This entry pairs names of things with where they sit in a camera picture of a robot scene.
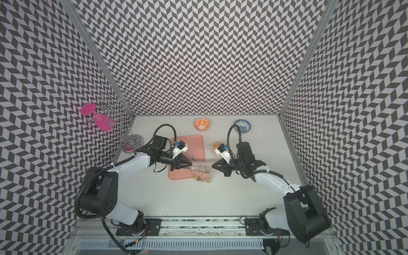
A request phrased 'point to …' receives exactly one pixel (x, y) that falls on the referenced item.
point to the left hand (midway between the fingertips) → (190, 164)
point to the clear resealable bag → (214, 146)
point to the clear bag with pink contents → (202, 172)
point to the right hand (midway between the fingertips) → (215, 168)
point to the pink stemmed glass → (103, 122)
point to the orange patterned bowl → (202, 124)
